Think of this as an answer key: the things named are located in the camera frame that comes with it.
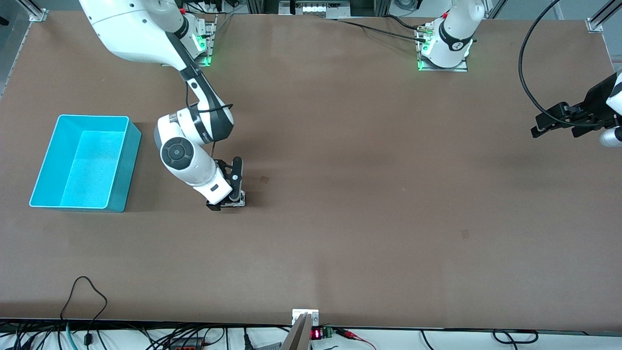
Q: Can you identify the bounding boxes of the white jeep toy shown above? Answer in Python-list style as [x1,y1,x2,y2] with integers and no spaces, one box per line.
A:
[220,192,246,210]

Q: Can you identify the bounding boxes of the turquoise plastic bin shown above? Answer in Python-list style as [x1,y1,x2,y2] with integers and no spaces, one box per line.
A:
[29,115,142,213]

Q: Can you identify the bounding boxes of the black power strip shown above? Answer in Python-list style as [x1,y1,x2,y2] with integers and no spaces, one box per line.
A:
[168,338,207,350]

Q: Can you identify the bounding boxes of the red and black clip leads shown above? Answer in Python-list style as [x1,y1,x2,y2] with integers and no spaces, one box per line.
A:
[334,328,377,350]

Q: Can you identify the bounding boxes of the silver lit control box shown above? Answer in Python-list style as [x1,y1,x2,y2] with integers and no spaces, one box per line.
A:
[278,0,351,19]

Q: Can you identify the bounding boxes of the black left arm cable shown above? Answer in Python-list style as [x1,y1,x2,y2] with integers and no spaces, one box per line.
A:
[518,0,591,128]

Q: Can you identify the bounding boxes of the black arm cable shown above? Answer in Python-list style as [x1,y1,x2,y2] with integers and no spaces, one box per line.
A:
[184,80,235,159]
[518,0,591,128]

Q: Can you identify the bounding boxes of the aluminium corner post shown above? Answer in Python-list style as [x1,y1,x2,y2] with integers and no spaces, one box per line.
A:
[19,0,50,23]
[586,0,622,34]

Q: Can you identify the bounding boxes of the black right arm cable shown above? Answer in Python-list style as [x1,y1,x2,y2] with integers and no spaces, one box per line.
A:
[184,80,235,159]

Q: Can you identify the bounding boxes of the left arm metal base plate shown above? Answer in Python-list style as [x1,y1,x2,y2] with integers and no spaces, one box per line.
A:
[417,24,469,73]

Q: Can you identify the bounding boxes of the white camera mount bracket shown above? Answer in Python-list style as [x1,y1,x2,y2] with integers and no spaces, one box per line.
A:
[292,309,320,326]

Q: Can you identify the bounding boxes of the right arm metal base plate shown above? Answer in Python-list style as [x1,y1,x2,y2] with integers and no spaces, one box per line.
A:
[192,14,218,68]

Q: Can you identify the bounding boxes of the aluminium camera mount bar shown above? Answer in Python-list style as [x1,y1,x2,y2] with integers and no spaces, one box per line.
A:
[281,313,312,350]

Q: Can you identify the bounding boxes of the thin grey wire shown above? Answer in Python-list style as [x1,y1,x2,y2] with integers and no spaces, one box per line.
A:
[209,14,235,37]

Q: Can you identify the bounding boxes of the short black table cable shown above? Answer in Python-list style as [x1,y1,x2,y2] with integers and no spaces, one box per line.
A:
[384,15,419,31]

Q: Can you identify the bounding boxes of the thin black looped cable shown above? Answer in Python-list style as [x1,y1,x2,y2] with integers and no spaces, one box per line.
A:
[60,276,108,347]

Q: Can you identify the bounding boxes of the long black table cable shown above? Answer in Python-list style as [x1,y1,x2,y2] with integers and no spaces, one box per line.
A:
[335,18,428,43]

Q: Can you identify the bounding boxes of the black coiled cable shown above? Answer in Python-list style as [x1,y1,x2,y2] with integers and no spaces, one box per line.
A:
[492,329,540,345]

